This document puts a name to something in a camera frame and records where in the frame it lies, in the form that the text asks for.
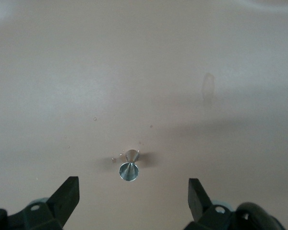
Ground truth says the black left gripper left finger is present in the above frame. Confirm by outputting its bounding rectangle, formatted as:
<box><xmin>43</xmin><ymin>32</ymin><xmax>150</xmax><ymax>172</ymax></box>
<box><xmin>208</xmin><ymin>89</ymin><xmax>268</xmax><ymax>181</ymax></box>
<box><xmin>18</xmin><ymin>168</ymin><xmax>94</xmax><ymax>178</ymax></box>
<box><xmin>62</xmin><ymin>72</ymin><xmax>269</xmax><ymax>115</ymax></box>
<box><xmin>0</xmin><ymin>176</ymin><xmax>80</xmax><ymax>230</ymax></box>

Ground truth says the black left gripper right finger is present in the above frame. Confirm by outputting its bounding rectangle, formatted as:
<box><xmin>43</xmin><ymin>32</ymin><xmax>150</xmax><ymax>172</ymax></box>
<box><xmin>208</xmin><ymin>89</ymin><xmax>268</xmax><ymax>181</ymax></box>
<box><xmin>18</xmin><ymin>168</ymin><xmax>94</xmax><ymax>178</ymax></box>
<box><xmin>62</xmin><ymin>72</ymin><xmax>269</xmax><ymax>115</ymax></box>
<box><xmin>182</xmin><ymin>178</ymin><xmax>240</xmax><ymax>230</ymax></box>

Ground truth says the steel jigger measuring cup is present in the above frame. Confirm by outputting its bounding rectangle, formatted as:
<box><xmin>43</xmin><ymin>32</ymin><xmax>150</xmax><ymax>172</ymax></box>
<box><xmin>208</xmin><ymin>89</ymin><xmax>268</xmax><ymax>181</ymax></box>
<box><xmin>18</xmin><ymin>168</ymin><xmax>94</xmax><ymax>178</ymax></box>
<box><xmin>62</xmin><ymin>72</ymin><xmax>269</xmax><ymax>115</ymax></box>
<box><xmin>119</xmin><ymin>149</ymin><xmax>140</xmax><ymax>183</ymax></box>

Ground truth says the brown table cover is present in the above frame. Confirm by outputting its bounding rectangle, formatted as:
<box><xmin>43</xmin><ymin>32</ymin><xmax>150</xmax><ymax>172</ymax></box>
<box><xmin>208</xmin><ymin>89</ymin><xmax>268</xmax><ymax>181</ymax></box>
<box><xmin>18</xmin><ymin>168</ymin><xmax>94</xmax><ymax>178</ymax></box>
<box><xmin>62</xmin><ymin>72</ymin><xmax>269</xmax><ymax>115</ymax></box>
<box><xmin>0</xmin><ymin>0</ymin><xmax>288</xmax><ymax>230</ymax></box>

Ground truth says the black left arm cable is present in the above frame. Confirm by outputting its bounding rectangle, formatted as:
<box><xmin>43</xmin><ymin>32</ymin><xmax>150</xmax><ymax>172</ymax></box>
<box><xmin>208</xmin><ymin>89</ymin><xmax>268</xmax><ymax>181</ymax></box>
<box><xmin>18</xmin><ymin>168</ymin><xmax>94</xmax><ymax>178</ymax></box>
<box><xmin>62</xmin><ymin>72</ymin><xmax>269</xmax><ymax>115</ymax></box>
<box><xmin>235</xmin><ymin>202</ymin><xmax>287</xmax><ymax>230</ymax></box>

